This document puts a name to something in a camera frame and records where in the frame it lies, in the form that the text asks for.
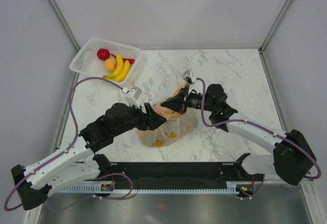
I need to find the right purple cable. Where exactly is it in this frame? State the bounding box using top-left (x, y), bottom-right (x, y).
top-left (195, 78), bottom-right (321, 179)

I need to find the aluminium frame rail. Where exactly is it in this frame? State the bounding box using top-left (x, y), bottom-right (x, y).
top-left (35, 161), bottom-right (314, 184)

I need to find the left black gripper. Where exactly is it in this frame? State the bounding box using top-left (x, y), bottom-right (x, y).
top-left (113, 103), bottom-right (167, 137)

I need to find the white plastic fruit basket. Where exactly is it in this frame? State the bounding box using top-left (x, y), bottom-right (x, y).
top-left (69, 38), bottom-right (142, 86)

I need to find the purple cable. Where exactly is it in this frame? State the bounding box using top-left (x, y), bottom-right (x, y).
top-left (195, 78), bottom-right (321, 179)
top-left (4, 77), bottom-right (126, 212)

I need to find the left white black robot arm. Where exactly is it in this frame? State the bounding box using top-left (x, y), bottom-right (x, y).
top-left (11, 103), bottom-right (167, 210)

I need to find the fake yellow banana bunch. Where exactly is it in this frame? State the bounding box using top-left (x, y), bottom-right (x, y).
top-left (103, 54), bottom-right (131, 82)

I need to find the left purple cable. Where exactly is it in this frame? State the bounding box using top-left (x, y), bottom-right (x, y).
top-left (4, 77), bottom-right (126, 212)

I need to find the fake orange fruit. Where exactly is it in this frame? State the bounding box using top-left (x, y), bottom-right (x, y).
top-left (104, 58), bottom-right (117, 72)

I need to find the white slotted cable duct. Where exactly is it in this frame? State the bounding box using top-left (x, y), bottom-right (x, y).
top-left (58, 182), bottom-right (239, 194)

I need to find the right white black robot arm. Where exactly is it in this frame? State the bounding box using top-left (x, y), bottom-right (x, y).
top-left (160, 84), bottom-right (316, 186)

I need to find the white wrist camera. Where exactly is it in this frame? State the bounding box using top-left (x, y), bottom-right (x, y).
top-left (122, 87), bottom-right (142, 109)
top-left (182, 69), bottom-right (197, 93)

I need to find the peach banana-print plastic bag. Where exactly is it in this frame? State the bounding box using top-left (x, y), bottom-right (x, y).
top-left (136, 98), bottom-right (198, 147)

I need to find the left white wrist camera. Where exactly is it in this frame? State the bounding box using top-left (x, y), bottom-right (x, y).
top-left (122, 87), bottom-right (142, 109)

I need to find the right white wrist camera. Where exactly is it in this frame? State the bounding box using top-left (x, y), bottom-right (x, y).
top-left (182, 69), bottom-right (197, 93)

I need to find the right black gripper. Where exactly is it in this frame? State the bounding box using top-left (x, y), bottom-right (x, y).
top-left (161, 84), bottom-right (215, 115)

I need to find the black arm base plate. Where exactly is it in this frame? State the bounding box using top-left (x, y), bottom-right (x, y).
top-left (98, 162), bottom-right (263, 189)

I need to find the fake red chili pepper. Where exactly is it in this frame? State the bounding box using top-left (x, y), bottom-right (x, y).
top-left (111, 54), bottom-right (135, 64)

